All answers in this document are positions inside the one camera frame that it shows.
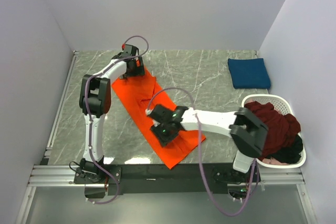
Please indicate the dark maroon t shirt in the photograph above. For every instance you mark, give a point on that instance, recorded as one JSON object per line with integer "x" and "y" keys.
{"x": 282, "y": 129}

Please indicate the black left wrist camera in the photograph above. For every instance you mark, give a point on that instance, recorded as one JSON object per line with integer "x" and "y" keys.
{"x": 129, "y": 50}

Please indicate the folded blue t shirt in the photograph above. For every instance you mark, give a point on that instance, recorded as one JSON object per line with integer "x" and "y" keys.
{"x": 249, "y": 74}

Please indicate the black garment in basket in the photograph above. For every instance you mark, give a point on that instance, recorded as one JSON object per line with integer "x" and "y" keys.
{"x": 290, "y": 154}

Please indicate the aluminium frame rail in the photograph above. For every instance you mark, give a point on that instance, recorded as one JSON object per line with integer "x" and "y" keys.
{"x": 62, "y": 176}

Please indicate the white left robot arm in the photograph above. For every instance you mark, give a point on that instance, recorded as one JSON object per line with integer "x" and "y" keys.
{"x": 95, "y": 102}

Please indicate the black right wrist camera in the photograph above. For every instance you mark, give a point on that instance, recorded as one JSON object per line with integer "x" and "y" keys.
{"x": 161, "y": 114}

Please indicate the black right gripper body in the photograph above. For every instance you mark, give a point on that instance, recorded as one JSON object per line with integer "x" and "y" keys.
{"x": 164, "y": 133}

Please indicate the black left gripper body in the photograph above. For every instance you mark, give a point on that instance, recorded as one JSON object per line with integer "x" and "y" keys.
{"x": 137, "y": 71}

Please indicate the pink garment in basket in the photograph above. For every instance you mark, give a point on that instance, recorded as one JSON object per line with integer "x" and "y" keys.
{"x": 272, "y": 161}

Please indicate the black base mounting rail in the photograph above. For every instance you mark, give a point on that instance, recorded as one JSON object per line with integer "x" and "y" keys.
{"x": 157, "y": 178}

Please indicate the white laundry basket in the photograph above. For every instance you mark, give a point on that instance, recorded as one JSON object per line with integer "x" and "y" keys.
{"x": 283, "y": 107}

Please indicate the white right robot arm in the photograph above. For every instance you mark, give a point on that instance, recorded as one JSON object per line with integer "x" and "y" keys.
{"x": 246, "y": 129}

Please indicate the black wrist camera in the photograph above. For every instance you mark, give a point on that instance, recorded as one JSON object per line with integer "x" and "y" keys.
{"x": 161, "y": 114}
{"x": 129, "y": 50}

